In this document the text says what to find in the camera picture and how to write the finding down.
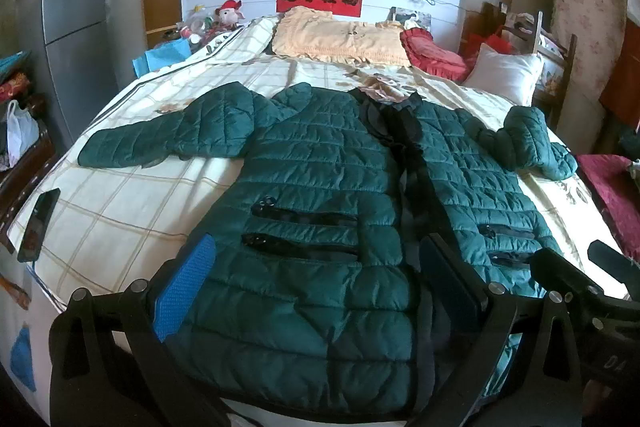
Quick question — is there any floral curtain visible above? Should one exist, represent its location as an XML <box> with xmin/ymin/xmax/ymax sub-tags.
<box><xmin>552</xmin><ymin>0</ymin><xmax>632</xmax><ymax>142</ymax></box>

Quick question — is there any red heart-shaped pillow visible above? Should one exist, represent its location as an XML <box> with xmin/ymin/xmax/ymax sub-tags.
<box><xmin>399</xmin><ymin>27</ymin><xmax>474</xmax><ymax>82</ymax></box>

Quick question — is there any grey refrigerator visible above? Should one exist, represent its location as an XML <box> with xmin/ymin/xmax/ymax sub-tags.
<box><xmin>15</xmin><ymin>0</ymin><xmax>122</xmax><ymax>148</ymax></box>

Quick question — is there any white plastic bag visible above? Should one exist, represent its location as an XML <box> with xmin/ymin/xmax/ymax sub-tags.
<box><xmin>4</xmin><ymin>99</ymin><xmax>41</xmax><ymax>170</ymax></box>

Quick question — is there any framed photo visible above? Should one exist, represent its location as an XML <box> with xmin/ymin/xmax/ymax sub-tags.
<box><xmin>390</xmin><ymin>6</ymin><xmax>434</xmax><ymax>30</ymax></box>

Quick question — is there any plush toy with red hat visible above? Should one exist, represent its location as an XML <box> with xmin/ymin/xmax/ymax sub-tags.
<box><xmin>215</xmin><ymin>0</ymin><xmax>247</xmax><ymax>28</ymax></box>

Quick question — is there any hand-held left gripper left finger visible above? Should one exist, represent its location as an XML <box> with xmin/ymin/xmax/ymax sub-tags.
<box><xmin>48</xmin><ymin>233</ymin><xmax>231</xmax><ymax>427</ymax></box>

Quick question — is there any white pillow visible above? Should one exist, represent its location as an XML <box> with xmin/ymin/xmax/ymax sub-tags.
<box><xmin>462</xmin><ymin>43</ymin><xmax>546</xmax><ymax>106</ymax></box>

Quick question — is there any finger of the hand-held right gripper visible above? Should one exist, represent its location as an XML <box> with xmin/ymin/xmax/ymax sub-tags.
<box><xmin>529</xmin><ymin>248</ymin><xmax>603</xmax><ymax>305</ymax></box>
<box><xmin>587</xmin><ymin>238</ymin><xmax>640</xmax><ymax>290</ymax></box>

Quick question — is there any bed with checked sheet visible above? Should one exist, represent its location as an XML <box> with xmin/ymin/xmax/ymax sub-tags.
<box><xmin>10</xmin><ymin>14</ymin><xmax>626</xmax><ymax>427</ymax></box>

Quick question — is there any yellow frilled pillow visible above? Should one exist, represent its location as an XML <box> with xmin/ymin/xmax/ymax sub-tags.
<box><xmin>272</xmin><ymin>6</ymin><xmax>414</xmax><ymax>68</ymax></box>

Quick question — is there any black smartphone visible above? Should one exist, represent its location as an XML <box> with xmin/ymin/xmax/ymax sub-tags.
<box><xmin>16</xmin><ymin>188</ymin><xmax>62</xmax><ymax>264</ymax></box>

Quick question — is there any wooden chair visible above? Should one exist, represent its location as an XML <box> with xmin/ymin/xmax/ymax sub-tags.
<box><xmin>500</xmin><ymin>9</ymin><xmax>579</xmax><ymax>128</ymax></box>

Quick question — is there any maroon blanket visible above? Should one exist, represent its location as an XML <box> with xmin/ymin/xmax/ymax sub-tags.
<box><xmin>575</xmin><ymin>153</ymin><xmax>640</xmax><ymax>259</ymax></box>

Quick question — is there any blue box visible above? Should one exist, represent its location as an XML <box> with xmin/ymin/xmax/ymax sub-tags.
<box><xmin>132</xmin><ymin>38</ymin><xmax>193</xmax><ymax>78</ymax></box>

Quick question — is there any red bag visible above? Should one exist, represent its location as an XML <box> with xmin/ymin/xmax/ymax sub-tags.
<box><xmin>470</xmin><ymin>32</ymin><xmax>512</xmax><ymax>56</ymax></box>

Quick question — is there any pile of small bottles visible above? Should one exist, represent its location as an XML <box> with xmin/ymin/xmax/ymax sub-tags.
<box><xmin>172</xmin><ymin>4</ymin><xmax>221</xmax><ymax>48</ymax></box>

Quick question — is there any dark wooden furniture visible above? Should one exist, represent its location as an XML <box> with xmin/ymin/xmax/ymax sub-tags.
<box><xmin>0</xmin><ymin>93</ymin><xmax>60</xmax><ymax>253</ymax></box>

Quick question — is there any green quilted puffer jacket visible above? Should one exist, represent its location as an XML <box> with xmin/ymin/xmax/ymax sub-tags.
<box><xmin>77</xmin><ymin>81</ymin><xmax>579</xmax><ymax>423</ymax></box>

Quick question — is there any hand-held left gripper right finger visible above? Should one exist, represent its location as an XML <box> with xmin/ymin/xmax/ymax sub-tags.
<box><xmin>407</xmin><ymin>233</ymin><xmax>584</xmax><ymax>427</ymax></box>

